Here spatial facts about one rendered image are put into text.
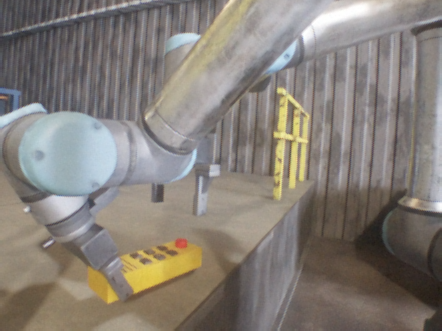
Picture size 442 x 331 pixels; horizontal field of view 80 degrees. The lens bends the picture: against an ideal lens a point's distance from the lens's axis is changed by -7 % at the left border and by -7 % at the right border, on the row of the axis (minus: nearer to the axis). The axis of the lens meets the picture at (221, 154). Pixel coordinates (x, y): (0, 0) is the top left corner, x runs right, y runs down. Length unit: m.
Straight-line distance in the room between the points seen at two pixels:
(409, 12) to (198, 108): 0.44
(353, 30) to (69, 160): 0.47
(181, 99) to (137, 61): 4.84
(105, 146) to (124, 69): 5.00
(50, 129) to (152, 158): 0.13
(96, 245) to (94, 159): 0.19
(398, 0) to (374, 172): 3.28
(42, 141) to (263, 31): 0.24
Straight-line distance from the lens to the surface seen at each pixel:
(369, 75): 3.90
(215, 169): 0.54
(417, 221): 0.83
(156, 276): 0.62
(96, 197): 0.51
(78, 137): 0.32
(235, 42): 0.31
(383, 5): 0.59
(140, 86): 5.01
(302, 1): 0.31
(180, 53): 0.58
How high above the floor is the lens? 1.12
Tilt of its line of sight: 2 degrees down
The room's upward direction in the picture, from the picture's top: 4 degrees clockwise
